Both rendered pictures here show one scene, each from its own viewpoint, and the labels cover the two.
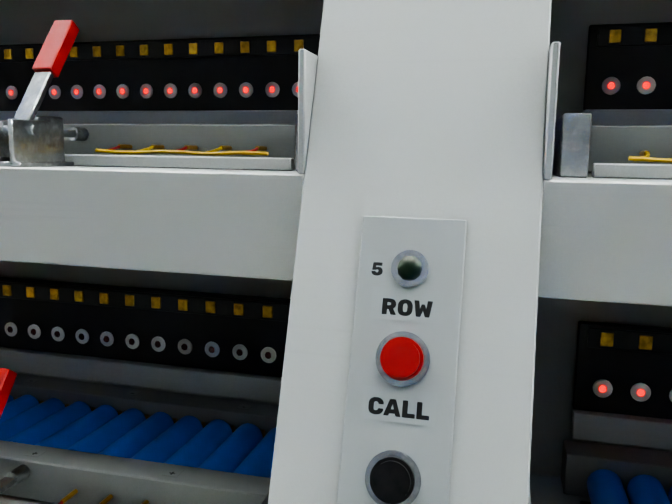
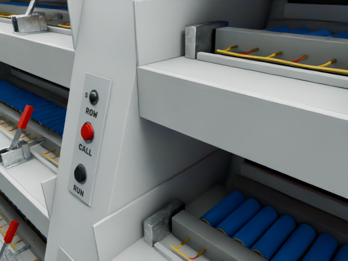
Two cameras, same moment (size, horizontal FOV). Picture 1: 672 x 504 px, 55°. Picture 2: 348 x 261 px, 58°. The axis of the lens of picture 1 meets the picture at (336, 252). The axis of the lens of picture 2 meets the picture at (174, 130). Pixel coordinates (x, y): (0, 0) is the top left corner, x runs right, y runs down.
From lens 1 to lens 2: 0.24 m
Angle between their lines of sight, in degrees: 32
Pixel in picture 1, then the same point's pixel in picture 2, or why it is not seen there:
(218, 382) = not seen: hidden behind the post
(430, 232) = (100, 83)
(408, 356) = (86, 131)
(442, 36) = not seen: outside the picture
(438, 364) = (96, 136)
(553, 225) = (141, 87)
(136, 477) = not seen: hidden behind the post
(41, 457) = (48, 135)
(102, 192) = (34, 49)
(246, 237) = (66, 73)
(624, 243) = (162, 100)
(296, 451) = (64, 156)
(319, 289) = (74, 99)
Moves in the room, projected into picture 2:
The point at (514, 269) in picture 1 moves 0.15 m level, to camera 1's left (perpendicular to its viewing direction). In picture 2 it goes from (121, 104) to (7, 70)
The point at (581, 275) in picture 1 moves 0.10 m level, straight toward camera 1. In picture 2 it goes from (150, 111) to (25, 100)
